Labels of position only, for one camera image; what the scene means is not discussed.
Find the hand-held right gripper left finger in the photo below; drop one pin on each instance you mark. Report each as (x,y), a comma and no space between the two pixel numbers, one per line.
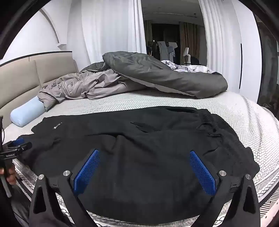
(87,170)

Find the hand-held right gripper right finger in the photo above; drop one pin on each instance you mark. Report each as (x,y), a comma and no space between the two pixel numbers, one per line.
(202,174)

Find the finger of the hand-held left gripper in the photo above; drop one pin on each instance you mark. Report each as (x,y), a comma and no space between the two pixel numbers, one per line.
(18,141)
(24,146)

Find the black pants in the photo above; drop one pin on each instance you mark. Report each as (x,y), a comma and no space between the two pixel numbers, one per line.
(139,152)

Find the person's left hand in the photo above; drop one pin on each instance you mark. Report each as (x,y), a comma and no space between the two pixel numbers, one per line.
(11,178)

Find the light blue bolster pillow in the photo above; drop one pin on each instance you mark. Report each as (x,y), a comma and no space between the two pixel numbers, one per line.
(26,111)

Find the beige padded headboard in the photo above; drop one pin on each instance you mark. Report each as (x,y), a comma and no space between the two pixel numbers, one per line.
(19,78)

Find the grey-beige crumpled blanket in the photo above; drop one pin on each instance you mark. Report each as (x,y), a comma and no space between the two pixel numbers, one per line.
(93,85)

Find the white striped bedding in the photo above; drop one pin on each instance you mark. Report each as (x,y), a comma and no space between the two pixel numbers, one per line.
(196,68)

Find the dark grey duvet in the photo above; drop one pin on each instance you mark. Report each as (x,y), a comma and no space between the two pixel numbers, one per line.
(163,74)

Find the white chair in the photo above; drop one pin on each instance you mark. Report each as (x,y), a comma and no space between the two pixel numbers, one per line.
(186,54)

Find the dark framed panel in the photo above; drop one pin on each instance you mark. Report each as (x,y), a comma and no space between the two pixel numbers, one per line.
(268,65)

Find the hanging clothes on rack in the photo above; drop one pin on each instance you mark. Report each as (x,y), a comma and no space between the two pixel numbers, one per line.
(166,50)

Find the brown curtain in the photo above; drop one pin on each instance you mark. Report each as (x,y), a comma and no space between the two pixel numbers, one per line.
(189,39)

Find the white sheer curtain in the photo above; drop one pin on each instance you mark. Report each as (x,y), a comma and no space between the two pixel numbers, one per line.
(109,28)
(218,32)

